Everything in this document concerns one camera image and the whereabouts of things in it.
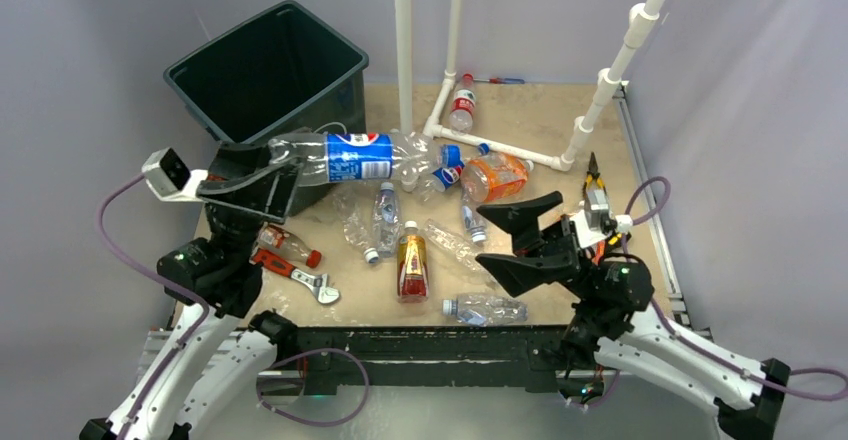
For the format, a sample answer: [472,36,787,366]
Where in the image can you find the yellow handle pliers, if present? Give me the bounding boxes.
[582,151,608,203]

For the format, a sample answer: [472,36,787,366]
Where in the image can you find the white PVC pipe frame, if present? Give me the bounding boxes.
[392,0,692,173]

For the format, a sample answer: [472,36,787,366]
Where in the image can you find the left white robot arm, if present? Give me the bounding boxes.
[79,145,304,439]

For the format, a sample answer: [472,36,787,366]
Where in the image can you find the blue label water bottle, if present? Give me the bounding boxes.
[461,190,488,247]

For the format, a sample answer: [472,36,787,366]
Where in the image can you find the clear bottle front edge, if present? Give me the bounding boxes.
[442,293,528,327]

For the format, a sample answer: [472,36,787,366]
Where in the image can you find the dark green trash bin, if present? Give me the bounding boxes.
[162,0,370,216]

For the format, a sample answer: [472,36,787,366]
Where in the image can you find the large orange soda bottle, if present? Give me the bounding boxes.
[460,152,535,204]

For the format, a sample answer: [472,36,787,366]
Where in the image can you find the small orange bottle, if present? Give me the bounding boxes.
[590,240,607,265]

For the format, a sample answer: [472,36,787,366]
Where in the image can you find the red handle adjustable wrench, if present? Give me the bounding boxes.
[251,248,341,305]

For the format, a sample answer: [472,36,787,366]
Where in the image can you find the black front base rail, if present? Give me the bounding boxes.
[287,325,566,395]

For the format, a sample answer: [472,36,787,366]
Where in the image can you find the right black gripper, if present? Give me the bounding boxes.
[473,191,594,300]

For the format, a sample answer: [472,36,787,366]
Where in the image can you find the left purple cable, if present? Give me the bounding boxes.
[96,173,213,438]

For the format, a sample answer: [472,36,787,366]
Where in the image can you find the purple cable loop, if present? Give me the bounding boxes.
[254,347,371,429]

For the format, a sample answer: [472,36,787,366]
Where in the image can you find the red label water bottle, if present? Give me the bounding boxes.
[448,73,476,134]

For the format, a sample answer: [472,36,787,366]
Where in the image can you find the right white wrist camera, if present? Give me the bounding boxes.
[570,187,634,249]

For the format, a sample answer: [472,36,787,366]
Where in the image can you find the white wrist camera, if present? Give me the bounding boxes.
[141,148,208,203]
[570,187,634,249]

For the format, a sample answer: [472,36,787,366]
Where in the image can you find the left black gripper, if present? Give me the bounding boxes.
[199,127,313,267]

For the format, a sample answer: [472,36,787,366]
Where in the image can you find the clear bottle white cap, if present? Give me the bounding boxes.
[372,182,402,259]

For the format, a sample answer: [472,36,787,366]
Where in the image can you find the long crushed clear bottle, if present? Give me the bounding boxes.
[423,219,494,284]

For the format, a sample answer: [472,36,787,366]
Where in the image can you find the large pepsi bottle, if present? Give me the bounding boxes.
[268,132,461,187]

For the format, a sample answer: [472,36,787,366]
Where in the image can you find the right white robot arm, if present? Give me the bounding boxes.
[476,192,790,439]

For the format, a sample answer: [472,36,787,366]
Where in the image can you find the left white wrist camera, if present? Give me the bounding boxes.
[141,148,208,203]

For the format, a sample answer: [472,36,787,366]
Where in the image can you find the yellow red tea bottle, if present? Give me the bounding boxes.
[397,220,430,303]

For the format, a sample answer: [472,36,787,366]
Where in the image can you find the small pepsi bottle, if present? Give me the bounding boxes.
[414,143,490,203]

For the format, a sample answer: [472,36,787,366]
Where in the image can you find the red cap tea bottle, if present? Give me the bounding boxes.
[256,224,323,269]

